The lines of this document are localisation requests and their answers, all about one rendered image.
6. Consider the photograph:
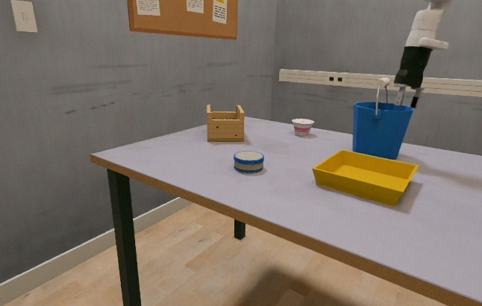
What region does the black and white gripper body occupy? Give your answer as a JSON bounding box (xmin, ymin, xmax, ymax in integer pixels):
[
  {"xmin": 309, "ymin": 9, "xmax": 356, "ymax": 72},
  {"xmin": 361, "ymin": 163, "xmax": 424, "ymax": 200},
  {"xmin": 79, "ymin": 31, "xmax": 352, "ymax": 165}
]
[{"xmin": 393, "ymin": 29, "xmax": 448, "ymax": 87}]

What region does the wooden crate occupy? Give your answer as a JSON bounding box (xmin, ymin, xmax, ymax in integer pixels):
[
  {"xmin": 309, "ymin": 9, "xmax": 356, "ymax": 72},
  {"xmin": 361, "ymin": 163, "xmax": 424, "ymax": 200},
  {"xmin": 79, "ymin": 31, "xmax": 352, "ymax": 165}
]
[{"xmin": 207, "ymin": 105, "xmax": 245, "ymax": 142}]

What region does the white yogurt cup with lid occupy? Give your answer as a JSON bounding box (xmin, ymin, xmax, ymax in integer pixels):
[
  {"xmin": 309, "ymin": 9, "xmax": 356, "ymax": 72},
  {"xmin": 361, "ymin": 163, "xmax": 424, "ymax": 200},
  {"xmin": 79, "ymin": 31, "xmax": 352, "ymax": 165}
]
[{"xmin": 292, "ymin": 119, "xmax": 314, "ymax": 136}]

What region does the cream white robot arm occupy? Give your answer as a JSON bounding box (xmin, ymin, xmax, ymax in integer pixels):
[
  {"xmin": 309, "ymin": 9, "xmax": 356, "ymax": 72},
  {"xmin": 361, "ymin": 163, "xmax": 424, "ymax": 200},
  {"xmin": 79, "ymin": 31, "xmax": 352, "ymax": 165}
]
[{"xmin": 411, "ymin": 0, "xmax": 451, "ymax": 32}]

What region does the yellow rectangular tray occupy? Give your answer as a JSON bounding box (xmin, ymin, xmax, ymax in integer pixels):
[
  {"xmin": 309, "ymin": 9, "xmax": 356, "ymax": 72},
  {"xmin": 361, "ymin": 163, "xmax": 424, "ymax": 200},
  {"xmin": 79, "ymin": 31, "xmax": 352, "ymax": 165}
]
[{"xmin": 312, "ymin": 149, "xmax": 418, "ymax": 207}]

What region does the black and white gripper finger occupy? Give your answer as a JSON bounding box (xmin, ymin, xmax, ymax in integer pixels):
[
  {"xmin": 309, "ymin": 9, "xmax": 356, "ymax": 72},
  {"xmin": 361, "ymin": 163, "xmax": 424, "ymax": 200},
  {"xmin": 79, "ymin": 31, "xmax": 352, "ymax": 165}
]
[
  {"xmin": 410, "ymin": 87, "xmax": 424, "ymax": 108},
  {"xmin": 393, "ymin": 84, "xmax": 407, "ymax": 106}
]

